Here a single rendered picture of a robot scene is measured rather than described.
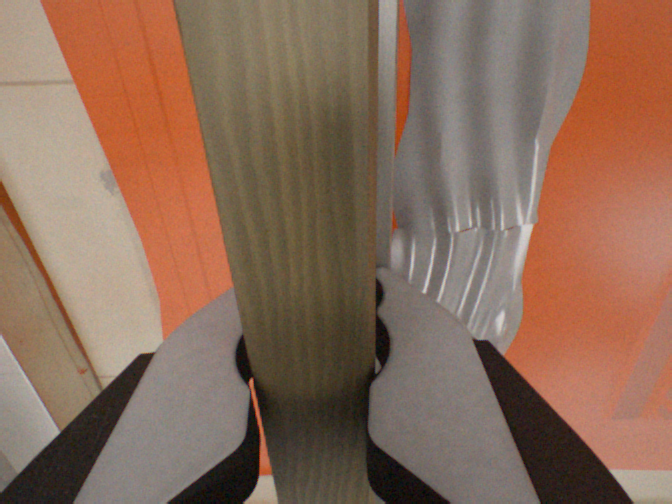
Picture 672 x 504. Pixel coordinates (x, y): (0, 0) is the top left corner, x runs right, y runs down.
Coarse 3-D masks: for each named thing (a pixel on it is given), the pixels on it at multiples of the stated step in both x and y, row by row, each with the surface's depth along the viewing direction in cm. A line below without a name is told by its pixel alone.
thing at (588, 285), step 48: (144, 240) 18; (192, 240) 18; (576, 240) 18; (624, 240) 18; (192, 288) 19; (528, 288) 19; (576, 288) 19; (624, 288) 19; (528, 336) 20; (576, 336) 20; (624, 336) 20; (576, 384) 22; (576, 432) 24; (624, 432) 24
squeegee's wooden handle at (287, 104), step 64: (192, 0) 5; (256, 0) 4; (320, 0) 4; (192, 64) 5; (256, 64) 5; (320, 64) 5; (256, 128) 5; (320, 128) 5; (256, 192) 6; (320, 192) 6; (256, 256) 6; (320, 256) 6; (256, 320) 7; (320, 320) 7; (256, 384) 8; (320, 384) 8; (320, 448) 9
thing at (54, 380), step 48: (0, 192) 16; (0, 240) 16; (0, 288) 16; (48, 288) 18; (0, 336) 16; (48, 336) 18; (0, 384) 17; (48, 384) 18; (96, 384) 22; (0, 432) 19; (48, 432) 19
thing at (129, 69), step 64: (64, 0) 13; (128, 0) 13; (640, 0) 13; (128, 64) 14; (640, 64) 14; (128, 128) 15; (192, 128) 15; (576, 128) 15; (640, 128) 15; (128, 192) 16; (192, 192) 16; (576, 192) 17; (640, 192) 17
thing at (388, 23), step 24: (384, 0) 10; (384, 24) 10; (384, 48) 10; (384, 72) 11; (384, 96) 11; (384, 120) 11; (384, 144) 12; (384, 168) 12; (384, 192) 12; (384, 216) 13; (384, 240) 13; (384, 264) 14
